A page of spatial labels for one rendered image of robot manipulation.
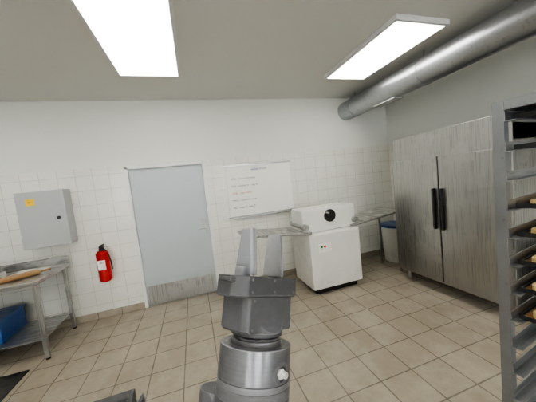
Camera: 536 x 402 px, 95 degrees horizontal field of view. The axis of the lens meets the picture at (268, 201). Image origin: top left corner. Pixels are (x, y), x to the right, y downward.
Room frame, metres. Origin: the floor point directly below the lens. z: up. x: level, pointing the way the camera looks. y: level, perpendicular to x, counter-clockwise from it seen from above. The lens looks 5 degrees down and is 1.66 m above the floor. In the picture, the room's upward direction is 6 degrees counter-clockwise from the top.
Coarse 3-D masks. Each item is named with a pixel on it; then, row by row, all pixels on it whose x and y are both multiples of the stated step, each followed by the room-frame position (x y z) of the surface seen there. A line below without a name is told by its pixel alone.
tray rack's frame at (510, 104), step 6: (522, 96) 0.71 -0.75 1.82; (528, 96) 0.70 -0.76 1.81; (534, 96) 0.69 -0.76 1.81; (504, 102) 0.75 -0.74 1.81; (510, 102) 0.74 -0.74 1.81; (516, 102) 0.73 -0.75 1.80; (522, 102) 0.71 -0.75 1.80; (528, 102) 0.70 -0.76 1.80; (534, 102) 0.69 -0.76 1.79; (504, 108) 0.75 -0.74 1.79; (510, 108) 0.74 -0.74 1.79; (516, 108) 0.75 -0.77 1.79; (522, 108) 0.81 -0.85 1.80; (528, 108) 0.82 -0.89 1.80; (534, 108) 0.84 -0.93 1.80
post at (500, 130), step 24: (504, 144) 0.75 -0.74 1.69; (504, 168) 0.75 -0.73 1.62; (504, 192) 0.76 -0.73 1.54; (504, 216) 0.76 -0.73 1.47; (504, 240) 0.76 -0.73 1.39; (504, 264) 0.76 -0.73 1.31; (504, 288) 0.76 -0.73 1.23; (504, 312) 0.77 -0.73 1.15; (504, 336) 0.77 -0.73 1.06; (504, 360) 0.77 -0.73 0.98; (504, 384) 0.77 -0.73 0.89
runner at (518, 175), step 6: (522, 168) 0.80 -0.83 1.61; (528, 168) 0.81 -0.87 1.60; (534, 168) 0.83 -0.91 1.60; (510, 174) 0.76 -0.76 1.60; (516, 174) 0.78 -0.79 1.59; (522, 174) 0.79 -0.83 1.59; (528, 174) 0.81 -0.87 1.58; (534, 174) 0.83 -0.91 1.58; (510, 180) 0.74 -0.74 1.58; (516, 180) 0.73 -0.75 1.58
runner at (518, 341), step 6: (534, 324) 0.82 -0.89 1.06; (522, 330) 0.78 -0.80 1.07; (528, 330) 0.80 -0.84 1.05; (534, 330) 0.81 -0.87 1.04; (516, 336) 0.76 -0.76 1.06; (522, 336) 0.78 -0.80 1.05; (528, 336) 0.79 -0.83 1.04; (534, 336) 0.78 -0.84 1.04; (516, 342) 0.76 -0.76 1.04; (522, 342) 0.76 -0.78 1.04; (528, 342) 0.76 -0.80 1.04; (516, 348) 0.74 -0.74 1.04; (522, 348) 0.74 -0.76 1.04
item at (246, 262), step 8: (248, 232) 0.32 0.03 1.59; (256, 232) 0.32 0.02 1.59; (240, 240) 0.33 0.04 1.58; (248, 240) 0.32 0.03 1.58; (256, 240) 0.32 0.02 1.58; (240, 248) 0.32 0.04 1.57; (248, 248) 0.31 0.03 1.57; (256, 248) 0.31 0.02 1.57; (240, 256) 0.32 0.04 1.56; (248, 256) 0.31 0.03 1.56; (256, 256) 0.31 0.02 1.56; (240, 264) 0.31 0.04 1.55; (248, 264) 0.30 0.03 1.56; (256, 264) 0.30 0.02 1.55; (240, 272) 0.30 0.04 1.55; (248, 272) 0.30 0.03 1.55; (256, 272) 0.30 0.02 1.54
